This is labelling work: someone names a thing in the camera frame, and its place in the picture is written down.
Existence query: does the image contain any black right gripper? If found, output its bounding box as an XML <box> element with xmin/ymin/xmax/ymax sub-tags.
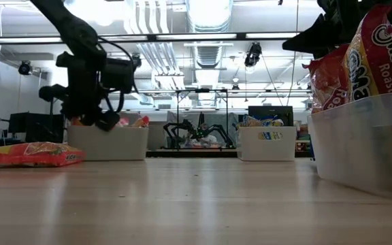
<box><xmin>282</xmin><ymin>0</ymin><xmax>365</xmax><ymax>59</ymax></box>

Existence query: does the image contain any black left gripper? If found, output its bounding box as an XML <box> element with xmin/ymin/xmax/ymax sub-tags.
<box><xmin>38</xmin><ymin>50</ymin><xmax>121</xmax><ymax>133</ymax></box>

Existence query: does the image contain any white plastic storage bin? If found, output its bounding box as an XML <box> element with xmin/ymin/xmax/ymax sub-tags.
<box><xmin>67</xmin><ymin>125</ymin><xmax>150</xmax><ymax>162</ymax></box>
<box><xmin>237</xmin><ymin>125</ymin><xmax>298</xmax><ymax>162</ymax></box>

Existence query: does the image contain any white ceiling pipe bundle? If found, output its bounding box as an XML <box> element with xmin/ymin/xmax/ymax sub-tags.
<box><xmin>124</xmin><ymin>0</ymin><xmax>186</xmax><ymax>91</ymax></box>

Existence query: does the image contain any cluttered storage shelf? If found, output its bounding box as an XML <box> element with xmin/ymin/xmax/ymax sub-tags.
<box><xmin>295</xmin><ymin>124</ymin><xmax>314</xmax><ymax>159</ymax></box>

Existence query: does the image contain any clear plastic storage bin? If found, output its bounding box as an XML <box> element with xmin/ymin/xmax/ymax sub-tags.
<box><xmin>306</xmin><ymin>90</ymin><xmax>392</xmax><ymax>200</ymax></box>

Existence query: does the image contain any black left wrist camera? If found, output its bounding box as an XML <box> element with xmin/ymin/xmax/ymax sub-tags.
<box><xmin>101</xmin><ymin>56</ymin><xmax>140</xmax><ymax>95</ymax></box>

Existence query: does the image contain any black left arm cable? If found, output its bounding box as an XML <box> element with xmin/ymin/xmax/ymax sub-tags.
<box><xmin>97</xmin><ymin>35</ymin><xmax>141</xmax><ymax>115</ymax></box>

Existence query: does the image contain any black ceiling light rail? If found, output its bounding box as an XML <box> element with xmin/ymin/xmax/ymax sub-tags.
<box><xmin>0</xmin><ymin>31</ymin><xmax>319</xmax><ymax>44</ymax></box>

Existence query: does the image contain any black background rig frame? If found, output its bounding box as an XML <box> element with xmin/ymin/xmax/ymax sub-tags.
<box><xmin>174</xmin><ymin>88</ymin><xmax>230</xmax><ymax>150</ymax></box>

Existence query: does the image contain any black metal table frame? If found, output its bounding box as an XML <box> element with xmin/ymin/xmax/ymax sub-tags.
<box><xmin>146</xmin><ymin>148</ymin><xmax>240</xmax><ymax>159</ymax></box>

